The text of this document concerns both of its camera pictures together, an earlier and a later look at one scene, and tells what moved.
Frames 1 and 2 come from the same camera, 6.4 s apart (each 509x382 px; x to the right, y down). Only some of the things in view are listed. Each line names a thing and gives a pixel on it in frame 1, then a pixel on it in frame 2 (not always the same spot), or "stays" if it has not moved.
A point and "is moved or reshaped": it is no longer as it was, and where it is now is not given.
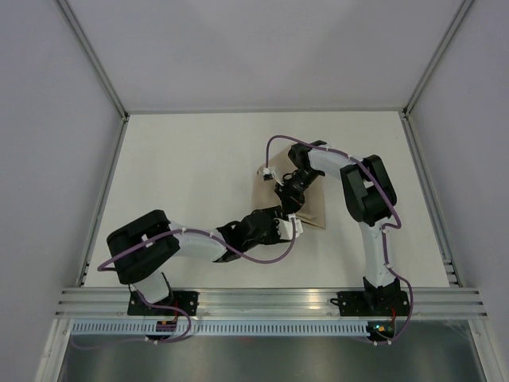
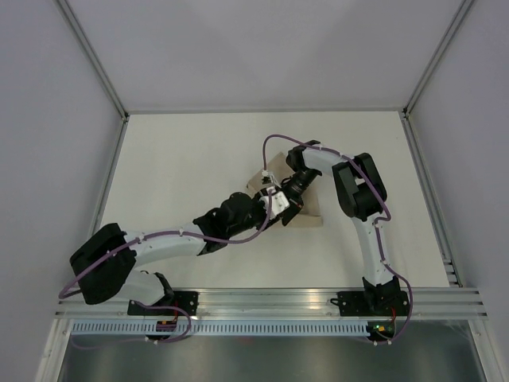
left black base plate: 188,302 stays
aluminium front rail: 466,302 stays
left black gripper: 275,212 -> 259,202
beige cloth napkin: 312,212 is moved or reshaped
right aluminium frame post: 437,56 stays
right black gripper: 290,201 stays
